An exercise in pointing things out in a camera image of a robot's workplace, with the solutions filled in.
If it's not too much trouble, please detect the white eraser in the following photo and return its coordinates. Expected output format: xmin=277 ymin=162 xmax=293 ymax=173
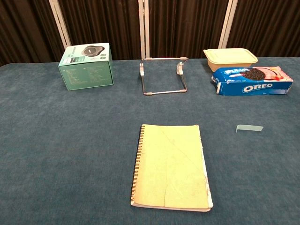
xmin=235 ymin=125 xmax=264 ymax=134

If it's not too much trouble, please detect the yellow spiral notebook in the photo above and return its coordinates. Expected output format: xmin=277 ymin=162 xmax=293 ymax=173
xmin=130 ymin=124 xmax=214 ymax=212

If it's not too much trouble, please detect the green speaker product box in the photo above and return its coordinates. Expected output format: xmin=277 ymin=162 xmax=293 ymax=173
xmin=58 ymin=42 xmax=114 ymax=91

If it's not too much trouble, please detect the blue felt table cover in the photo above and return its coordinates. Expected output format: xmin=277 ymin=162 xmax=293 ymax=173
xmin=0 ymin=56 xmax=300 ymax=225

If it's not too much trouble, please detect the cream lidded plastic container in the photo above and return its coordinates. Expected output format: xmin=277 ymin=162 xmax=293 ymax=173
xmin=203 ymin=48 xmax=258 ymax=73

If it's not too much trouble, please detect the dark pleated curtain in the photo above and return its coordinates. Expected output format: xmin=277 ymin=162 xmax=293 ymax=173
xmin=0 ymin=0 xmax=300 ymax=67

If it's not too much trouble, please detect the blue Oreo cookie box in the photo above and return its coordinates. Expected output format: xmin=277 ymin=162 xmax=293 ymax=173
xmin=210 ymin=66 xmax=294 ymax=97

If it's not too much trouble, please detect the metal wire book stand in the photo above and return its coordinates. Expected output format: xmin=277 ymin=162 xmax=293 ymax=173
xmin=140 ymin=56 xmax=189 ymax=96

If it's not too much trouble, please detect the white screen frame post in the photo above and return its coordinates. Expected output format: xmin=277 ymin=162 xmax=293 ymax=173
xmin=218 ymin=0 xmax=239 ymax=49
xmin=48 ymin=0 xmax=72 ymax=50
xmin=138 ymin=0 xmax=150 ymax=60

